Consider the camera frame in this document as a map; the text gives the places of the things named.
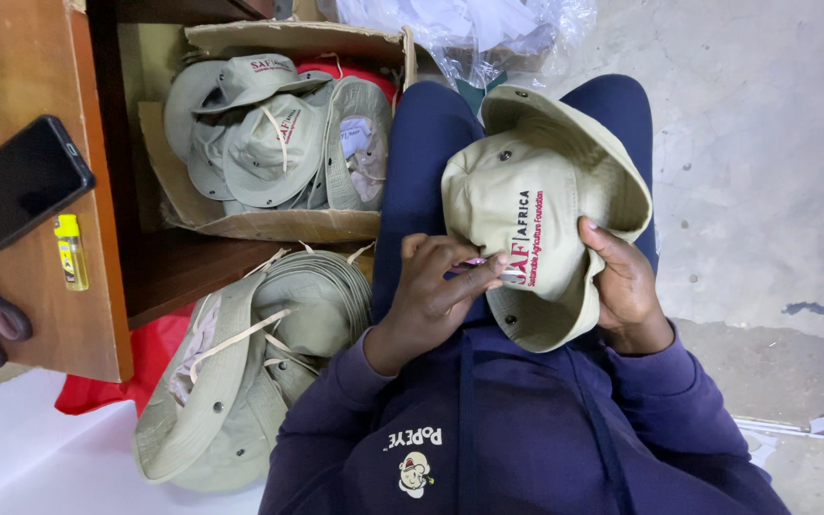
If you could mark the person's right hand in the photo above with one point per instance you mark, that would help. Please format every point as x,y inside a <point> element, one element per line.
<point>630,293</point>

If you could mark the person's left hand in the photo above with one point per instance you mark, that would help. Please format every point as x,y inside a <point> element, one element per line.
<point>423,300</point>

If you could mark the small pink thread snipper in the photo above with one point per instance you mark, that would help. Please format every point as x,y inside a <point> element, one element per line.
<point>473,262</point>

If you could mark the khaki embroidered bucket hat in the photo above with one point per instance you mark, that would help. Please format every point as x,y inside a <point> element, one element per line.
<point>526,179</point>

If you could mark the person's navy trousers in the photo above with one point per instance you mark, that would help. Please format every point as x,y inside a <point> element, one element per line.
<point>415,179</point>

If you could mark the torn cardboard box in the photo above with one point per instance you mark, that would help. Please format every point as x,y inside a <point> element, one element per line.
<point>276,225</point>

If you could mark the person's navy hoodie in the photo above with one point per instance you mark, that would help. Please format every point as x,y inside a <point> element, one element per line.
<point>526,429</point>

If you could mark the nested stack of khaki hats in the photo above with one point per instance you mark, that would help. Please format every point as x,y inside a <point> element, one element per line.
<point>240,386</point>

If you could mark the pile of khaki hats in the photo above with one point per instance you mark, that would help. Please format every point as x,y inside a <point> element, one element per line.
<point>269,143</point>

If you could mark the red cloth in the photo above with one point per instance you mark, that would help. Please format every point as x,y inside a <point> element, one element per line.
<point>358,71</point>

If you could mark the clear plastic bag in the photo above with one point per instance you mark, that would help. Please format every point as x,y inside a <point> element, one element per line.
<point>469,36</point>

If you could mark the red plastic bag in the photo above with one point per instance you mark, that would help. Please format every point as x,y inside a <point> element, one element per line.
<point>147,357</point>

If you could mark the yellow lighter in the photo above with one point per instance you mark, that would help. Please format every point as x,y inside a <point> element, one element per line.
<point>71,254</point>

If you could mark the white foam board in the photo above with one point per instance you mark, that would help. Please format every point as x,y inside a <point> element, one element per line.
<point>47,458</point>

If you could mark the black smartphone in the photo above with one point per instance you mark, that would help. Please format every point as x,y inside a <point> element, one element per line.
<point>18,182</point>

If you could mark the brown wooden desk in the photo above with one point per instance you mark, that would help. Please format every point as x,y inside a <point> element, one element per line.
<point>18,64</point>

